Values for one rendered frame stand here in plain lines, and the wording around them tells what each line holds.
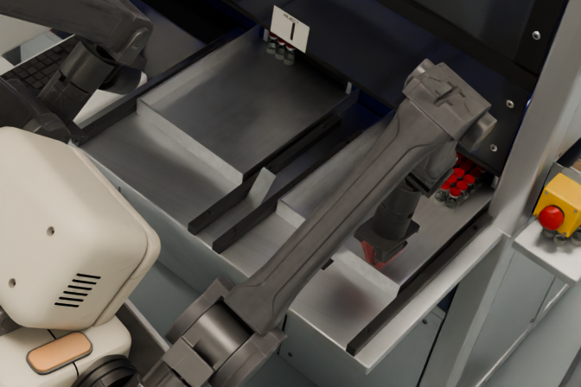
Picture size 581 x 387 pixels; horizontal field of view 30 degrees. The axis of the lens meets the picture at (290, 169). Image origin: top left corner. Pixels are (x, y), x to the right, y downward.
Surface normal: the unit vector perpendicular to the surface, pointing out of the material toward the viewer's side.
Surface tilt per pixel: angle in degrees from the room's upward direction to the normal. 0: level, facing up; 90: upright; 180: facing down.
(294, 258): 47
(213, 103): 0
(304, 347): 90
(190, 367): 41
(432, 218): 0
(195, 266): 90
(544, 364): 0
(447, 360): 90
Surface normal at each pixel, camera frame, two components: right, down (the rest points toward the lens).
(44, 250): -0.47, -0.18
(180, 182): 0.13, -0.69
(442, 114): -0.20, -0.02
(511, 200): -0.64, 0.49
